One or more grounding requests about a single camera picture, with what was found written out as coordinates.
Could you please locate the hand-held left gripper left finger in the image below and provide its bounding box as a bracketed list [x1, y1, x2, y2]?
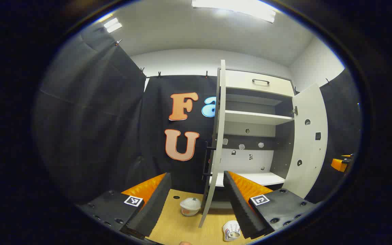
[75, 172, 172, 239]

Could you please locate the white lidded bowl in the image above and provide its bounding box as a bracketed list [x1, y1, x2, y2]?
[180, 197, 201, 217]

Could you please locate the long ceiling light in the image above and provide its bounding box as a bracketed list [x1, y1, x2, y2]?
[192, 0, 276, 23]

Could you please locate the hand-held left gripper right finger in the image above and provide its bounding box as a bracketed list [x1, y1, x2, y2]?
[223, 171, 321, 240]

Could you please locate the cream cabinet drawer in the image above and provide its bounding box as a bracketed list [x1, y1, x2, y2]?
[225, 70, 295, 97]

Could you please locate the black backdrop cloth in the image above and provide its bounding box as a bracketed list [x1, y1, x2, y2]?
[34, 26, 361, 205]

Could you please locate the white shoe cabinet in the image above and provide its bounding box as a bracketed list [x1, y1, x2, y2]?
[213, 67, 297, 209]

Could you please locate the small ceiling light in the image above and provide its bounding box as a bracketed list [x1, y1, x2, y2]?
[103, 18, 123, 33]

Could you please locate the white sneaker shoe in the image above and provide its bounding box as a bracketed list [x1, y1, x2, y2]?
[223, 220, 241, 242]

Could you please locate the black door handle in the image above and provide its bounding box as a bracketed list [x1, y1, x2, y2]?
[202, 141, 217, 180]

